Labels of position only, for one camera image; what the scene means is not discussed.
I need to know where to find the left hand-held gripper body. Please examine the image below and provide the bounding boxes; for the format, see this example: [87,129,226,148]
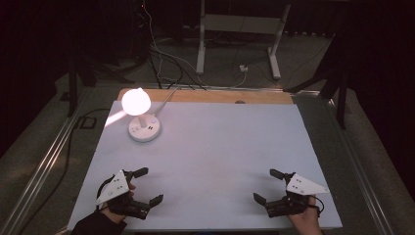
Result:
[95,168,152,220]

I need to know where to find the black rectangular floor frame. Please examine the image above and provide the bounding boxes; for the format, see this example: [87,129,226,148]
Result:
[74,116,98,130]

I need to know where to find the white metal stand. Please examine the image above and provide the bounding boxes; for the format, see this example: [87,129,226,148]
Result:
[195,0,293,80]

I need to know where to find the long black floor cable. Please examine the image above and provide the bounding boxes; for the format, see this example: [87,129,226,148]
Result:
[18,107,112,235]

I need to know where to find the white lamp cable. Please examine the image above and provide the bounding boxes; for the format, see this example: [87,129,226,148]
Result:
[152,87,179,118]

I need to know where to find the black stand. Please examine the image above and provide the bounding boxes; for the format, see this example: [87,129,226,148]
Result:
[66,53,135,118]
[283,30,349,130]

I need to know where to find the bundle of black floor cables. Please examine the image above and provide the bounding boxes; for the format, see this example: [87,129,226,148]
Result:
[147,45,208,91]

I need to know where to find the thin white floor cable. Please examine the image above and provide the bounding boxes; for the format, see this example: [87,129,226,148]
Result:
[142,0,248,90]

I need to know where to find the person's right hand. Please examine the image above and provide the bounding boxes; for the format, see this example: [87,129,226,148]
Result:
[288,195,323,235]

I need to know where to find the person's left hand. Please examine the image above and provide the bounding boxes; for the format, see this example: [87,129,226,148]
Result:
[98,182,137,225]

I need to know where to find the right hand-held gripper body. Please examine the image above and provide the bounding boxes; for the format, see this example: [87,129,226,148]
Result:
[264,172,331,218]

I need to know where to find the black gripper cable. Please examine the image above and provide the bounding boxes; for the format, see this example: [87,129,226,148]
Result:
[307,194,326,218]
[95,177,115,210]

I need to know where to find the white round table lamp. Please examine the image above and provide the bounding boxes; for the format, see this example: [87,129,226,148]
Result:
[120,86,162,143]

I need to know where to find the aluminium floor rail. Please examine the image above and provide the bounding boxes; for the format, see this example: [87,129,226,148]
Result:
[0,87,94,235]
[324,97,396,235]

